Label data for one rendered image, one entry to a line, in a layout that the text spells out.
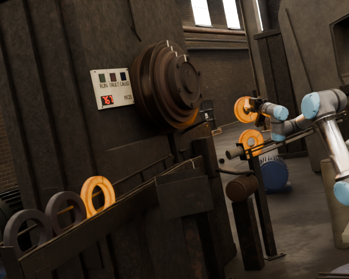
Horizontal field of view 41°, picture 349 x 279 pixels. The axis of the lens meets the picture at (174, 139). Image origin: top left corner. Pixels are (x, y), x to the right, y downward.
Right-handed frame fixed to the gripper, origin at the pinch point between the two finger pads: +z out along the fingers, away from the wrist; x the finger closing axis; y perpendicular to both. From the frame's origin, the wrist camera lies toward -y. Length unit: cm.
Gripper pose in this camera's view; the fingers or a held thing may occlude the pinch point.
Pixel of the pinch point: (246, 106)
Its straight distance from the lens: 281.4
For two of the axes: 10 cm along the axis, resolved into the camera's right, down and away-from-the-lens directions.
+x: -9.0, 2.1, -3.9
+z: -4.3, -2.3, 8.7
